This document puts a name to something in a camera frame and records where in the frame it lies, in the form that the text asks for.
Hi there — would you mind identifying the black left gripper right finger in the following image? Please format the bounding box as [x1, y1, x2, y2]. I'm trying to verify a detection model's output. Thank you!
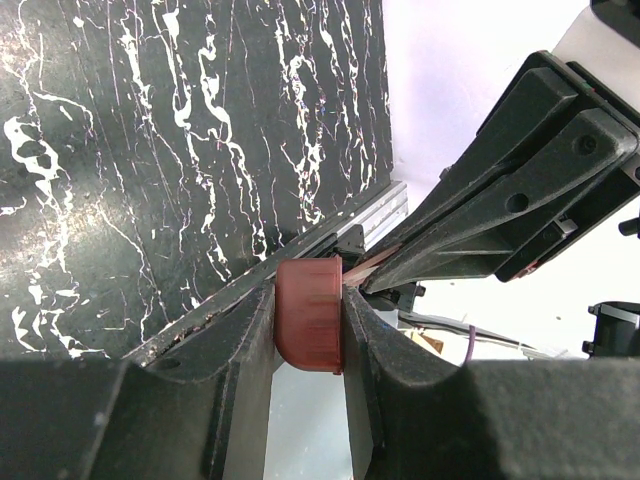
[342, 288, 639, 479]

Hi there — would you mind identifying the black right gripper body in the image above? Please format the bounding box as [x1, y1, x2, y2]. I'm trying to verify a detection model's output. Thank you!
[492, 52, 639, 282]

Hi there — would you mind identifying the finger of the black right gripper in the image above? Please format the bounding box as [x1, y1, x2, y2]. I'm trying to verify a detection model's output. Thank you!
[399, 51, 595, 245]
[362, 109, 637, 293]

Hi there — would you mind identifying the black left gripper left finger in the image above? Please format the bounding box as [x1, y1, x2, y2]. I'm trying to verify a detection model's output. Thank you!
[1, 287, 275, 479]

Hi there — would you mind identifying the brown weekly pill organizer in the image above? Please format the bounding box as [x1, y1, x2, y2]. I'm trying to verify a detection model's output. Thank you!
[274, 256, 345, 375]

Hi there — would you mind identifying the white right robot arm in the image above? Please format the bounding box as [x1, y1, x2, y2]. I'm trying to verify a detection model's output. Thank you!
[362, 1, 639, 293]

